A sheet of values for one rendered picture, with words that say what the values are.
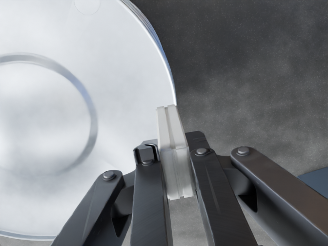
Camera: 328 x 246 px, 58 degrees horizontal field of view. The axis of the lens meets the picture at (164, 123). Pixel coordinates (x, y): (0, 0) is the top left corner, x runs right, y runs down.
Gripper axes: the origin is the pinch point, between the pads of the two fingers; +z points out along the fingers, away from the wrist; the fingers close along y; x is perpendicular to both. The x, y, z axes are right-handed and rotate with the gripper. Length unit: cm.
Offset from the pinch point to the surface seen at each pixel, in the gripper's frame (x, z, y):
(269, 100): -13.9, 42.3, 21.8
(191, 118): -14.9, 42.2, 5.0
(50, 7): 9.5, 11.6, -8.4
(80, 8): 9.0, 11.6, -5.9
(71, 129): -1.6, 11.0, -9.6
